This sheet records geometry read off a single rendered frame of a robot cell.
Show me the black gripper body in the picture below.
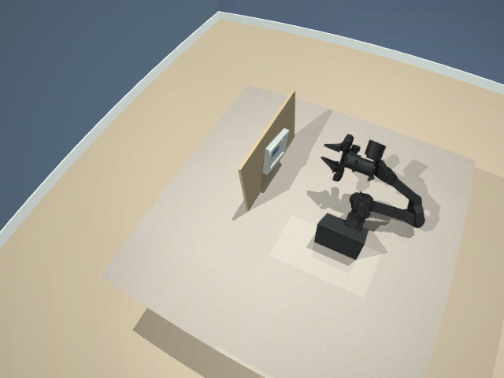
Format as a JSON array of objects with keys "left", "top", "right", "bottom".
[{"left": 332, "top": 134, "right": 363, "bottom": 182}]

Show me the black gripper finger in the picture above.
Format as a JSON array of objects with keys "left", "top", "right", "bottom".
[
  {"left": 324, "top": 142, "right": 343, "bottom": 152},
  {"left": 321, "top": 157, "right": 339, "bottom": 173}
]

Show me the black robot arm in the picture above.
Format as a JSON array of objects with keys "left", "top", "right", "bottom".
[{"left": 344, "top": 139, "right": 425, "bottom": 232}]

